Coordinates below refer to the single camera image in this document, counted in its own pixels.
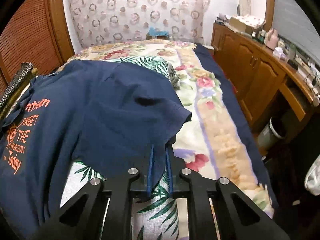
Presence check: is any navy blue t-shirt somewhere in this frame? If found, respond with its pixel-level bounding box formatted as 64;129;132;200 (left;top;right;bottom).
1;60;191;239

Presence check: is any palm leaf print sheet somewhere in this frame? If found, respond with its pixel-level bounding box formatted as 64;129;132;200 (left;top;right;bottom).
60;56;179;239

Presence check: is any floral bed blanket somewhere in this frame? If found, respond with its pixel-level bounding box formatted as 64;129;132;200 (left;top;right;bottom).
74;40;274;216

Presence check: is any dark waste bin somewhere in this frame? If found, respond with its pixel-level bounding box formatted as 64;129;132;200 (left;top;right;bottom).
257;116;287;150

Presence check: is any wooden sideboard cabinet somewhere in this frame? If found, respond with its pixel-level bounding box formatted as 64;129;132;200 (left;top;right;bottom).
211;23;319;141

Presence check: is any blue item cardboard box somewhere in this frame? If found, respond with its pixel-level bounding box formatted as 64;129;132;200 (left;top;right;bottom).
146;27;170;40

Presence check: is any pink kettle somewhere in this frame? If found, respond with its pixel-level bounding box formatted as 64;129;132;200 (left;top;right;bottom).
265;28;279;50

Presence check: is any polka dot cloth box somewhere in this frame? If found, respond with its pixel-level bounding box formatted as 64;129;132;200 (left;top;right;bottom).
229;14;266;35

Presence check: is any dotted dark folded garment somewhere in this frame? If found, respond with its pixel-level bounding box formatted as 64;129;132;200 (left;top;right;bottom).
1;62;38;119

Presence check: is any circle pattern curtain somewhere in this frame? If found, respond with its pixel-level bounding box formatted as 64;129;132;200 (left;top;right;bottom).
66;0;210;48

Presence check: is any wooden louvered wardrobe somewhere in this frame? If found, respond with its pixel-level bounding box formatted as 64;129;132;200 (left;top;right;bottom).
1;0;74;92

